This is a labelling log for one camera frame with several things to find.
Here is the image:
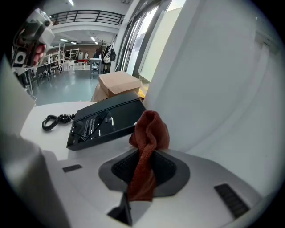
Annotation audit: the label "grey table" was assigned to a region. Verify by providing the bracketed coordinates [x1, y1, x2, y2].
[89, 57, 103, 80]

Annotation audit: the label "red-brown cloth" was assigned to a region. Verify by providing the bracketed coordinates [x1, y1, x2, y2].
[126, 110, 170, 202]

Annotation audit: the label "black railing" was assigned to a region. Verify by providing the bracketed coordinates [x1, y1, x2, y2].
[50, 10, 125, 26]

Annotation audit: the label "black cable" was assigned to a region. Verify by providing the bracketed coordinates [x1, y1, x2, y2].
[41, 113, 77, 132]

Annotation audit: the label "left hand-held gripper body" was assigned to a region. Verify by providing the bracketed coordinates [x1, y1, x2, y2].
[11, 8, 55, 75]

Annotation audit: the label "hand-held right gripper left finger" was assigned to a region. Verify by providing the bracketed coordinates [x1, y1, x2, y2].
[42, 148, 140, 228]

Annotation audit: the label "small cardboard box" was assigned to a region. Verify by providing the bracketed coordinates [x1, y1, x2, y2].
[98, 71, 141, 98]

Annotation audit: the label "large cardboard box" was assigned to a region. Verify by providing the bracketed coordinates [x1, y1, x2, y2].
[91, 83, 112, 102]

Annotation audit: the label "coat rack with bags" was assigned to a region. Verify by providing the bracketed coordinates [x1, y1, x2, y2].
[95, 40, 118, 74]

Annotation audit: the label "white wall socket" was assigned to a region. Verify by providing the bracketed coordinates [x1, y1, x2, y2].
[255, 30, 281, 55]

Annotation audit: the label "person's left hand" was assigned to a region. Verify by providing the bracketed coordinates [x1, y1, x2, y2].
[33, 43, 48, 66]

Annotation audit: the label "black desk telephone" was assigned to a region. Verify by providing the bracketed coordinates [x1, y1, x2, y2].
[66, 91, 147, 151]

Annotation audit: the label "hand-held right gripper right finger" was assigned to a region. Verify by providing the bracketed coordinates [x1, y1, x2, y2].
[129, 148, 266, 228]

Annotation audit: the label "black framed glass doors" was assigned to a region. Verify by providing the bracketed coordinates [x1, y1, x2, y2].
[117, 0, 175, 79]

